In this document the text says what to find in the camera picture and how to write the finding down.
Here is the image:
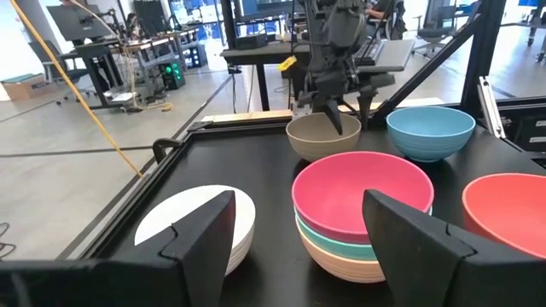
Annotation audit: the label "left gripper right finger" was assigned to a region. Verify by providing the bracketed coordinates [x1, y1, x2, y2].
[362, 188, 546, 307]

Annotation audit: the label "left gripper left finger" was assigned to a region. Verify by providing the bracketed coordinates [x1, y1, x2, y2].
[0, 189, 237, 307]

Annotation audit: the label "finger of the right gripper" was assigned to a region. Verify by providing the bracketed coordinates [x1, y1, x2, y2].
[313, 98, 345, 136]
[356, 87, 380, 131]

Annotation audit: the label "beige bowl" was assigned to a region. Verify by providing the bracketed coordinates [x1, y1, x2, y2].
[285, 112, 363, 163]

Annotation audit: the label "white bowl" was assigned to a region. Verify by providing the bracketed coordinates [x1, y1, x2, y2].
[134, 183, 257, 277]

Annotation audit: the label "blue bowl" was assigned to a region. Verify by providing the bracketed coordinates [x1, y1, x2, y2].
[386, 105, 477, 164]

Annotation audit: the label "teal bowl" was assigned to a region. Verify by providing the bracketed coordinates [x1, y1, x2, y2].
[293, 208, 434, 262]

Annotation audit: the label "pink bowl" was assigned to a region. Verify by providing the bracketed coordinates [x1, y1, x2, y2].
[291, 150, 435, 245]

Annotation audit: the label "coral red bowl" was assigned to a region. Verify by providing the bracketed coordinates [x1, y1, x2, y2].
[462, 172, 546, 260]

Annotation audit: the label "black keyboard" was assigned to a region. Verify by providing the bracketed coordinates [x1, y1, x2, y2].
[355, 38, 386, 67]

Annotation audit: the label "yellow tag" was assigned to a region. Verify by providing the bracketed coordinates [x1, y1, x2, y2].
[278, 55, 299, 72]

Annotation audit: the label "grey table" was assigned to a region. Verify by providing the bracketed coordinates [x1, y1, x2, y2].
[219, 38, 416, 113]

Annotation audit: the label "peach bowl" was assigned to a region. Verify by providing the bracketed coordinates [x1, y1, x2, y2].
[294, 219, 387, 285]

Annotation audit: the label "person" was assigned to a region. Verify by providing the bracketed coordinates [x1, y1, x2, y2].
[364, 0, 398, 20]

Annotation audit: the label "black mesh office chair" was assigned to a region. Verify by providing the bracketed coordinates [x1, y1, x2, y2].
[414, 3, 458, 60]

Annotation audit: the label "aluminium extrusion bar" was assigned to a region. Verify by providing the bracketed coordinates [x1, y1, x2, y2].
[476, 75, 508, 140]

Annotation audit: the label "computer tower green lights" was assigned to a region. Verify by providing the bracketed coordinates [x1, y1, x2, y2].
[160, 61, 187, 91]

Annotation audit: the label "black labelled drawer unit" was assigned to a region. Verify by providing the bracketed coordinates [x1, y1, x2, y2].
[506, 113, 546, 159]

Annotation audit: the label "black office desk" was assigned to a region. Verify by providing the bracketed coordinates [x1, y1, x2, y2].
[73, 27, 201, 111]

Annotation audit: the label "cardboard box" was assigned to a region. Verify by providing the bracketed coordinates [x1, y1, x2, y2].
[0, 72, 60, 102]

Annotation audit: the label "grey office chair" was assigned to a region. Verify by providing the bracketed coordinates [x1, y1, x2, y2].
[27, 39, 93, 98]

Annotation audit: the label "black computer monitor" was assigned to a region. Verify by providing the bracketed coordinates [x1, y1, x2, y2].
[45, 3, 113, 43]

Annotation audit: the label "black diagonal frame brace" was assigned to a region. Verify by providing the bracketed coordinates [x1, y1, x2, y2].
[369, 11, 482, 125]

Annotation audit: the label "black clamp handle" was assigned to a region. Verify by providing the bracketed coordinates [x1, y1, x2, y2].
[151, 137, 185, 165]

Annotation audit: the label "black frame post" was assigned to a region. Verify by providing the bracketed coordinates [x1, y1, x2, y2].
[459, 0, 508, 119]

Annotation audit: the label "black floor cable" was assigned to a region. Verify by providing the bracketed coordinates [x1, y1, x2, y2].
[0, 220, 18, 259]

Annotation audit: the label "thick yellow hanging cable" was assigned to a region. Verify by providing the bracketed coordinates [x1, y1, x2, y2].
[8, 0, 144, 178]

